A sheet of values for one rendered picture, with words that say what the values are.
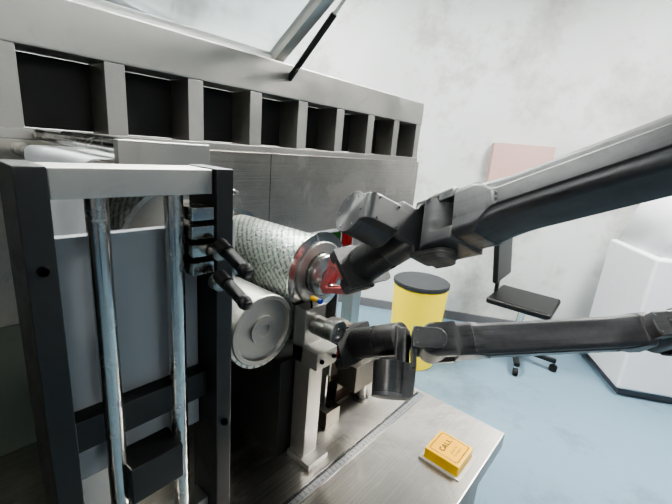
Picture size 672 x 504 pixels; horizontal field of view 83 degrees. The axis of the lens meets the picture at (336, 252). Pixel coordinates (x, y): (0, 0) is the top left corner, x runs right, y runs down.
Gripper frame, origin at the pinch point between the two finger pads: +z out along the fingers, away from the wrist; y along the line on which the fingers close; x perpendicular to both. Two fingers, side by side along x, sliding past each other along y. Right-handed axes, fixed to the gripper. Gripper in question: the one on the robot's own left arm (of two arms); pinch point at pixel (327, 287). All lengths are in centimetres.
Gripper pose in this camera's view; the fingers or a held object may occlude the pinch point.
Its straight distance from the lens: 65.1
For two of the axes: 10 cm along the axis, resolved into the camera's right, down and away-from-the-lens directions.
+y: 6.8, -1.0, 7.3
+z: -6.2, 4.5, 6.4
